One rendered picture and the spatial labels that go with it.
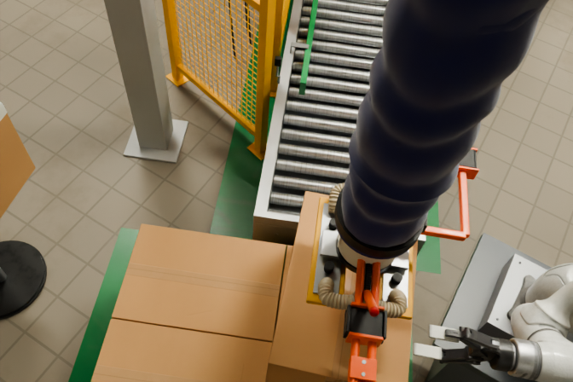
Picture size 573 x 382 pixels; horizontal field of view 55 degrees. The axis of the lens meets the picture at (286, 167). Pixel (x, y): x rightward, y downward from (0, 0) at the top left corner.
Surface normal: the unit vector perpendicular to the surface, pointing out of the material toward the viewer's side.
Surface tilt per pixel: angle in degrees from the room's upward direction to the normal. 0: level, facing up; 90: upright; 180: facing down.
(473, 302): 0
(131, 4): 90
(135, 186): 0
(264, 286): 0
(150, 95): 90
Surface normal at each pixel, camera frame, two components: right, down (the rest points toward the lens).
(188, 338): 0.07, -0.58
